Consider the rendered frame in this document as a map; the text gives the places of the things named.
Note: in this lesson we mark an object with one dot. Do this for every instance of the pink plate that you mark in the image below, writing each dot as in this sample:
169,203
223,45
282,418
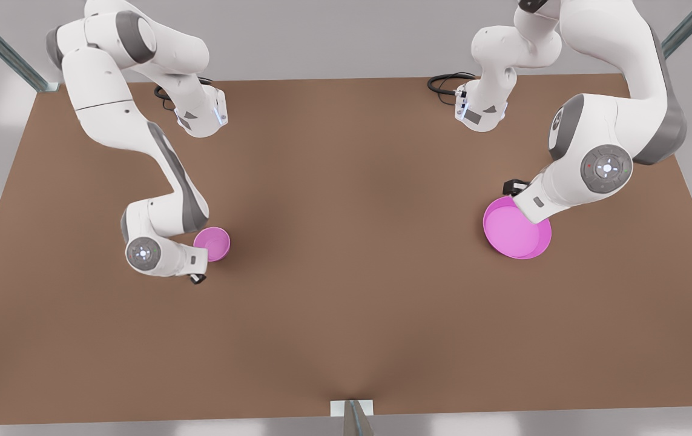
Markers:
512,231

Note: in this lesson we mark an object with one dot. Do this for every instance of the pink bowl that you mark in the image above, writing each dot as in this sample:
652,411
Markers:
215,243

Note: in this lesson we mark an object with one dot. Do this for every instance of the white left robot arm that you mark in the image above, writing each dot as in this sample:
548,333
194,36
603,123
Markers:
618,97

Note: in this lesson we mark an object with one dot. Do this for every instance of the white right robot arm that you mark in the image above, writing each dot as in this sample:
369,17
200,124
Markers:
109,103

